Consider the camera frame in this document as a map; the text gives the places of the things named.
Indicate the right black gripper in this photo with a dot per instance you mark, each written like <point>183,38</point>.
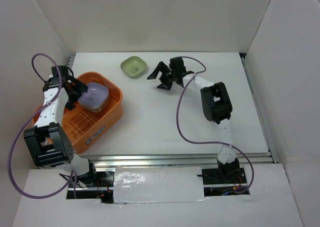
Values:
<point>163,68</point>

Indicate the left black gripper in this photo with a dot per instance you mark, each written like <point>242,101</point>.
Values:
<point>79,88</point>

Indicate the purple plate top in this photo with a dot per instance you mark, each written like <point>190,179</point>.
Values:
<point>96,95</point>

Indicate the green plate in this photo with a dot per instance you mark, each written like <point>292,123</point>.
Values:
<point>134,67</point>

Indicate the cream plate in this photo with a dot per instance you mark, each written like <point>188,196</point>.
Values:
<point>94,109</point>

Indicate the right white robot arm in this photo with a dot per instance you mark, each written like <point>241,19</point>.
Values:
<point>216,107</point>

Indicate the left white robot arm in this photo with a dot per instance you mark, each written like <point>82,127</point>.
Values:
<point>47,142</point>

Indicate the orange plastic bin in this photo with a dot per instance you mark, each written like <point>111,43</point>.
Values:
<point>84,127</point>

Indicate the white foil sheet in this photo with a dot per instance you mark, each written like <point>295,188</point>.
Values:
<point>158,185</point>

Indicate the aluminium rail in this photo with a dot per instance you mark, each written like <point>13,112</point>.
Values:
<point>161,160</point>

